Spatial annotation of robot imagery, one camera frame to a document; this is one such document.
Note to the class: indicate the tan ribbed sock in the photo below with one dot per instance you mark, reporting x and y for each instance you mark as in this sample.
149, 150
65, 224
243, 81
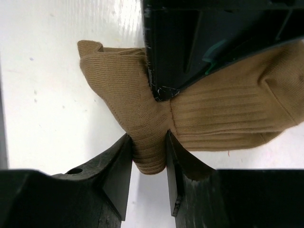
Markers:
242, 106

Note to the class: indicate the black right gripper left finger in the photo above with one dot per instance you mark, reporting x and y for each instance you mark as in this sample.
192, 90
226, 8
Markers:
91, 195

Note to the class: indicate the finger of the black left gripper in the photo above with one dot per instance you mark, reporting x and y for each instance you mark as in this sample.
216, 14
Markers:
187, 40

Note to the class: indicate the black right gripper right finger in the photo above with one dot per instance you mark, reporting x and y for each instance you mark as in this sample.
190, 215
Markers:
203, 197

